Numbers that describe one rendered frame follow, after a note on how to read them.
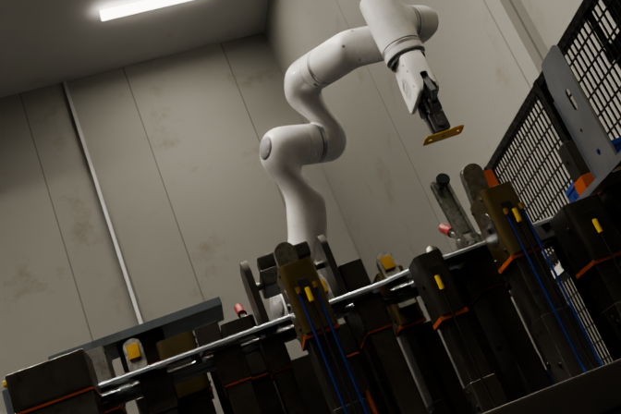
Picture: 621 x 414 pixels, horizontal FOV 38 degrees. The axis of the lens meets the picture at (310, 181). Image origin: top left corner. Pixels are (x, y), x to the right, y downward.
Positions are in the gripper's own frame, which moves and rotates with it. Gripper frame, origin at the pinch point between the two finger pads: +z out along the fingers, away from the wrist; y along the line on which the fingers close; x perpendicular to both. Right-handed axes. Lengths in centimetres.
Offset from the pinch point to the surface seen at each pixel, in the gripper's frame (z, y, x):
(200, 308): 12, -27, -55
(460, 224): 16.9, -14.8, 0.5
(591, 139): 13.7, 1.1, 27.2
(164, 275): -230, -761, -61
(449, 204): 12.0, -15.6, 0.4
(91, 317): -211, -754, -144
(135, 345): 18, -13, -69
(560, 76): -0.7, 2.1, 27.2
